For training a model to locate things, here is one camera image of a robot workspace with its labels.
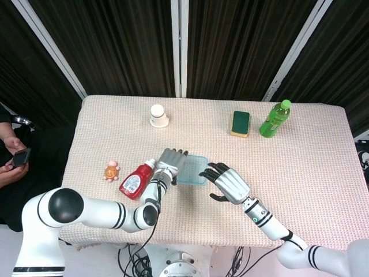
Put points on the orange pink turtle toy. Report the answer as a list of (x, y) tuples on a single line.
[(111, 172)]

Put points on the pink waffle-weave tablecloth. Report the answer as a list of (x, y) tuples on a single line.
[(288, 173)]

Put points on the person in black clothes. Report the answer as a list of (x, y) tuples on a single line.
[(43, 155)]

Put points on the black curtain panel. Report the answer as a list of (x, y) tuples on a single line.
[(239, 49), (115, 49), (20, 72), (340, 63)]

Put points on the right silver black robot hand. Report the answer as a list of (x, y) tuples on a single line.
[(232, 186)]

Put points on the white silver robot base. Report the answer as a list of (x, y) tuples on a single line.
[(178, 264)]

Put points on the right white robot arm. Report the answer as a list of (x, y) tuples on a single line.
[(276, 228)]

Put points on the red ketchup squeeze bottle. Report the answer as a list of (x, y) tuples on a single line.
[(134, 181)]

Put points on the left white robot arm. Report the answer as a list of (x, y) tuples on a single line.
[(95, 212)]

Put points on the person's left hand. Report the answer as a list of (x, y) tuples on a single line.
[(13, 143)]

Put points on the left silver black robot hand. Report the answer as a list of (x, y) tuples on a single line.
[(170, 161)]

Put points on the person's right hand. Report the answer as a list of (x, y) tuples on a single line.
[(14, 173)]

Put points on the green tea plastic bottle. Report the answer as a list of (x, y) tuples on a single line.
[(274, 119)]

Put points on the white paper cup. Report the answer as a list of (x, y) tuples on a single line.
[(158, 116)]

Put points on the green yellow scrub sponge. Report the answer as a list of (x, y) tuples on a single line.
[(241, 121)]

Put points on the white frame post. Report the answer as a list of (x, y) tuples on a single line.
[(179, 49), (50, 47), (297, 52)]

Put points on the black smartphone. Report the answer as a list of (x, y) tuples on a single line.
[(22, 157)]

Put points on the silver metal chair part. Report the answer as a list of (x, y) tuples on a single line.
[(24, 119)]

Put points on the black white patterned object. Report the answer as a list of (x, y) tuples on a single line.
[(363, 157)]

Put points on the light blue container lid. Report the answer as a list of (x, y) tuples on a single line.
[(193, 168)]

